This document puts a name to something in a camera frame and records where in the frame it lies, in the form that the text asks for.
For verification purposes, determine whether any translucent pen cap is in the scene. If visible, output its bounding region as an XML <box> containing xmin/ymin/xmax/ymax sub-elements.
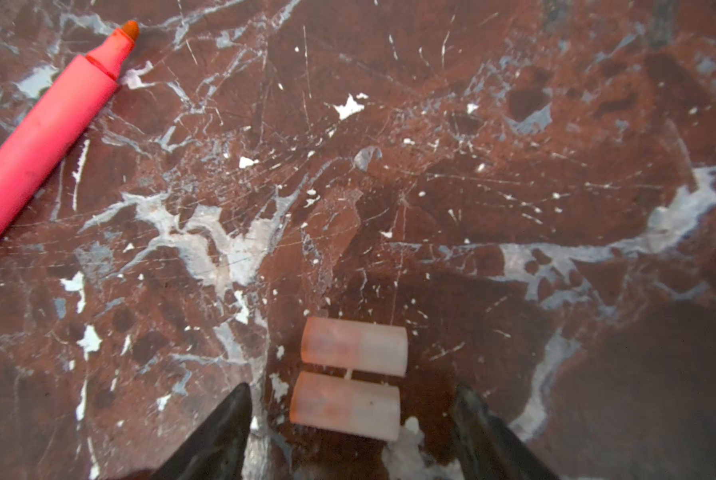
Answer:
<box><xmin>289</xmin><ymin>372</ymin><xmax>401</xmax><ymax>442</ymax></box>
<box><xmin>301</xmin><ymin>317</ymin><xmax>409</xmax><ymax>377</ymax></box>

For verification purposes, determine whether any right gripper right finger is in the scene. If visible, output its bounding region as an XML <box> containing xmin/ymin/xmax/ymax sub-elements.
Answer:
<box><xmin>452</xmin><ymin>384</ymin><xmax>559</xmax><ymax>480</ymax></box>

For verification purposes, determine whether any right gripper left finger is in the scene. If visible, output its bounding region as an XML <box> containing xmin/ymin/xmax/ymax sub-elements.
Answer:
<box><xmin>150</xmin><ymin>382</ymin><xmax>253</xmax><ymax>480</ymax></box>

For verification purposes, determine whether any pink highlighter pair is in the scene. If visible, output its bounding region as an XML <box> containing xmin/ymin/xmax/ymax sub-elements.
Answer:
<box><xmin>0</xmin><ymin>20</ymin><xmax>140</xmax><ymax>237</ymax></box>

